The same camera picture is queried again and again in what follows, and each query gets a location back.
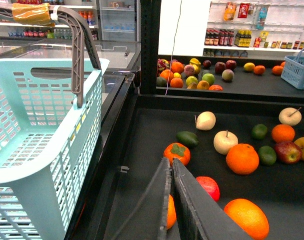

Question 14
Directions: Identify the chest freezer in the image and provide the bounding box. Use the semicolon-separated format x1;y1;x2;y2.
0;37;141;101

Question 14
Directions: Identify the small orange tangerine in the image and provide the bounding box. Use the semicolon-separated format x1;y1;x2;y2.
271;124;296;143

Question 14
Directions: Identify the black fruit shelf tray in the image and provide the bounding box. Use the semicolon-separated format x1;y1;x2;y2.
74;94;304;240

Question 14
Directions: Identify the white pear lower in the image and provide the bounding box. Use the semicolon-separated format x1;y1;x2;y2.
213;130;239;155

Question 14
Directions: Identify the orange persimmon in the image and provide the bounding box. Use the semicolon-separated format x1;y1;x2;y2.
163;142;191;166

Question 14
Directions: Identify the light teal shopping basket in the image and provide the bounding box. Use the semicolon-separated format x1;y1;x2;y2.
0;58;109;240

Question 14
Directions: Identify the green lime upper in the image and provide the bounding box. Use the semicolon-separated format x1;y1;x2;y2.
251;123;268;140

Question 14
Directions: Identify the glass door refrigerator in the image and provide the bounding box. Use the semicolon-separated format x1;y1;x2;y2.
98;0;138;42

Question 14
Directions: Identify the dark green avocado left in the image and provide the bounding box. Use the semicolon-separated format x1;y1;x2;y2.
176;131;199;148

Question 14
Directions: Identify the white pear with stem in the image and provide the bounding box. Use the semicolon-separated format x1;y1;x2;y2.
279;107;302;126

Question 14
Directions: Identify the white grocery wall shelf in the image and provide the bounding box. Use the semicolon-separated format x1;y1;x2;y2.
203;0;304;60

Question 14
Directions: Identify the far black fruit shelf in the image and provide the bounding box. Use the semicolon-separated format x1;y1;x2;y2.
156;58;304;104

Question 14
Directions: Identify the blue basket on far shelf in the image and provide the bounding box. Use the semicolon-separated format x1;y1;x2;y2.
281;48;304;90

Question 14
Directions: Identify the green lime lower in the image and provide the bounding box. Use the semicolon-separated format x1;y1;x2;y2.
258;145;277;166

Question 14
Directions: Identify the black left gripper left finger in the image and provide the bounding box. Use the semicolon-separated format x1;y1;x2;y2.
108;157;172;240

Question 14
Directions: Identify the red apple centre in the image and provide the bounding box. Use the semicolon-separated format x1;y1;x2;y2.
274;141;302;165

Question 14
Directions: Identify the green lime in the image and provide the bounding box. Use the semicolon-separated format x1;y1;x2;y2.
258;145;277;166
251;123;268;140

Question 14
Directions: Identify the orange mango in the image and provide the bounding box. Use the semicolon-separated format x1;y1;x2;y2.
224;198;270;240

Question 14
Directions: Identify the grey basket handle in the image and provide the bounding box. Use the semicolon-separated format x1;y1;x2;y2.
0;2;101;108

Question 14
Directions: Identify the large orange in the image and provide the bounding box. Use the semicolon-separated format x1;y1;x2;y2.
226;143;259;175

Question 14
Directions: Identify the black shelf post left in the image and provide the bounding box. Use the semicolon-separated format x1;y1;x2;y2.
140;0;161;94

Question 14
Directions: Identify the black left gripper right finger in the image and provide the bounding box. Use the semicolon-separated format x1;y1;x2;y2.
172;159;251;240

